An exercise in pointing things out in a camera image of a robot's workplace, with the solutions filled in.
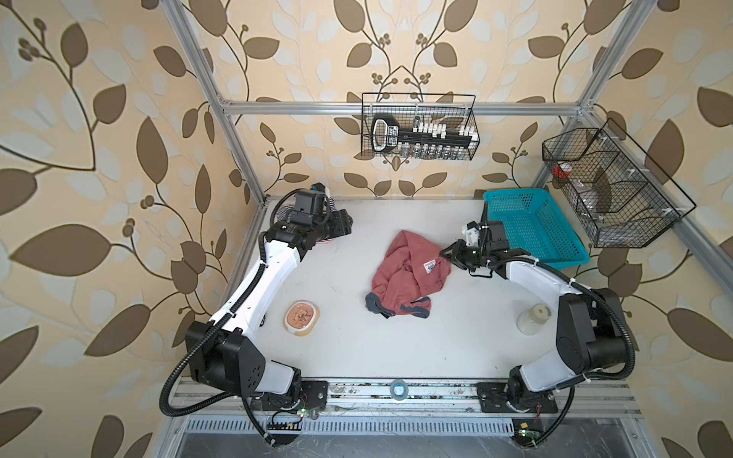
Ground beige round tape dispenser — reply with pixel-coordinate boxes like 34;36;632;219
284;301;320;337

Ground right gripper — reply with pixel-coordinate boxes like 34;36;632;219
439;239;489;271

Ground black wire basket back wall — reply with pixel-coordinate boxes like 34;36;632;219
361;92;480;161

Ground black wire basket wall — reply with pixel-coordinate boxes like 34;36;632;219
361;92;480;161
542;118;697;249

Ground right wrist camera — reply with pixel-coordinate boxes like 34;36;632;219
462;221;489;248

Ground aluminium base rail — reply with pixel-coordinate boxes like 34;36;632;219
151;377;660;458

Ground white tape roll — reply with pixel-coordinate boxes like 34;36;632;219
517;303;553;336

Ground maroon tank top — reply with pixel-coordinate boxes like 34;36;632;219
366;230;452;319

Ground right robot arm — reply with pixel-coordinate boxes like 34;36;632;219
440;221;636;448

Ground black wire basket right wall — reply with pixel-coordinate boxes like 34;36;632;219
542;118;697;249

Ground red white item in basket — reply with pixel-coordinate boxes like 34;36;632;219
554;162;573;179

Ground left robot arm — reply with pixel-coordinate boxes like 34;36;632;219
158;182;353;448

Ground black handled tool in basket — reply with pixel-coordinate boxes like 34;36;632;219
368;114;480;160

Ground teal plastic basket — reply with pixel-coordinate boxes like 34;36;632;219
483;189;590;270

